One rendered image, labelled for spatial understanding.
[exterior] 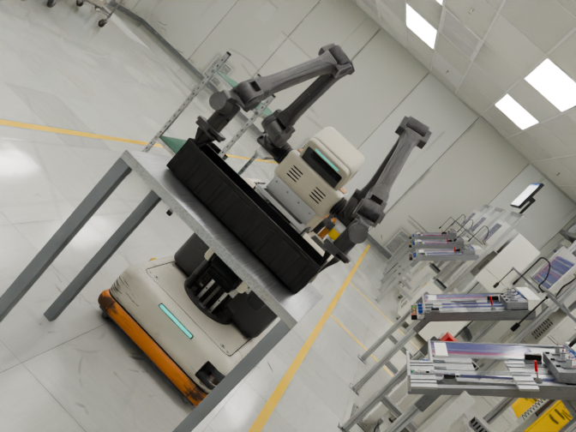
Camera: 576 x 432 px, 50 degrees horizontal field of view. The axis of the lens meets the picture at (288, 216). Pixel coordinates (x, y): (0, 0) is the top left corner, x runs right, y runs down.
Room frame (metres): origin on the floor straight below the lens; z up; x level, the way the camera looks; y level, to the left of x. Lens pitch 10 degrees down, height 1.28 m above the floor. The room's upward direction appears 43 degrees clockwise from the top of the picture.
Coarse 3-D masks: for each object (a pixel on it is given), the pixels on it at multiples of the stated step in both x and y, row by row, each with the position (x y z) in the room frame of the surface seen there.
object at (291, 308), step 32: (128, 160) 1.74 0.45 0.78; (160, 160) 1.92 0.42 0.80; (96, 192) 1.74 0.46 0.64; (160, 192) 1.72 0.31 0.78; (192, 192) 1.90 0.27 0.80; (64, 224) 1.74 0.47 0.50; (128, 224) 2.14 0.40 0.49; (192, 224) 1.70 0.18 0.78; (224, 224) 1.88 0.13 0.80; (96, 256) 2.15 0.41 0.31; (224, 256) 1.69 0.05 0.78; (256, 256) 1.86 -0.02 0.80; (256, 288) 1.67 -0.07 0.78; (288, 288) 1.84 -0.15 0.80; (0, 320) 1.76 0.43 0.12; (288, 320) 1.65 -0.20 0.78; (256, 352) 1.65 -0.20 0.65; (224, 384) 1.65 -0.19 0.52; (192, 416) 1.65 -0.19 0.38
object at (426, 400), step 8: (416, 352) 3.45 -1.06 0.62; (424, 352) 3.44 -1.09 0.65; (440, 384) 2.67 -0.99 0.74; (384, 400) 3.41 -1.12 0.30; (424, 400) 2.66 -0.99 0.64; (432, 400) 2.66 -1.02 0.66; (392, 408) 3.40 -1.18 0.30; (424, 408) 2.66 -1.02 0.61; (408, 424) 3.39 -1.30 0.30; (416, 424) 3.41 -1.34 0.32; (472, 424) 2.98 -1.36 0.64; (480, 424) 2.98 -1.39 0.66
